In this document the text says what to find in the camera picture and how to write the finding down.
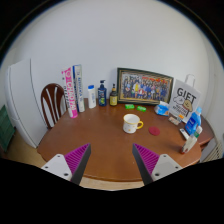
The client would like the blue detergent bottle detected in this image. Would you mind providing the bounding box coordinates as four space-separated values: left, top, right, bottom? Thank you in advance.
184 106 203 136

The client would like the white radiator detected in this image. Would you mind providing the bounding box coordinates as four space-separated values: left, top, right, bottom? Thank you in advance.
201 139 224 163

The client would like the white printed paper bag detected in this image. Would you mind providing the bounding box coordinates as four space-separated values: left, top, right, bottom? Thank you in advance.
168 73 203 125

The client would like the white refrigerator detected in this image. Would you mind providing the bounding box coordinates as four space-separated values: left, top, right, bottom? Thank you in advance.
4 58 48 149

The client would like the brown yellow-labelled pump bottle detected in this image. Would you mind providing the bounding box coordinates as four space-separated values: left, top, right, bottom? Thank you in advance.
109 83 119 107

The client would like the white blue-capped bottle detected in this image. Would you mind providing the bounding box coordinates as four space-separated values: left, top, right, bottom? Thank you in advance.
87 84 97 110

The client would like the brown wooden chair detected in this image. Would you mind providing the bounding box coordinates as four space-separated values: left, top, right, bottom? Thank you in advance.
40 82 69 130

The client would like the clear green-labelled plastic bottle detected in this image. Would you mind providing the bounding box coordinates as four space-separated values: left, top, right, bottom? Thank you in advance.
180 125 204 155

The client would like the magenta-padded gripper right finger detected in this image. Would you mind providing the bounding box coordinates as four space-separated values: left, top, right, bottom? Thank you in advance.
131 143 184 186

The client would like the framed group photo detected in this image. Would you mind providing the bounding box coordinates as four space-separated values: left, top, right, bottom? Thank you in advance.
116 67 175 106

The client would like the flat round red coaster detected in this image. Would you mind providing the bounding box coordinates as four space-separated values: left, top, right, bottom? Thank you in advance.
148 125 161 137

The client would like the white yellow-rimmed mug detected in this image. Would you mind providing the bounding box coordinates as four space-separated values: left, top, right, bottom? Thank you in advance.
122 113 145 135

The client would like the dark blue pump bottle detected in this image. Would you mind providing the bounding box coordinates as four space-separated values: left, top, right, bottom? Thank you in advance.
97 79 108 108

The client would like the blue tissue pack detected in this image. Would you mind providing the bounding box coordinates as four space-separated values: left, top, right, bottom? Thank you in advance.
153 100 171 117

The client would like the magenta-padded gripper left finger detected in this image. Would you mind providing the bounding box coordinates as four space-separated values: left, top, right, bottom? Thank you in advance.
40 143 92 186

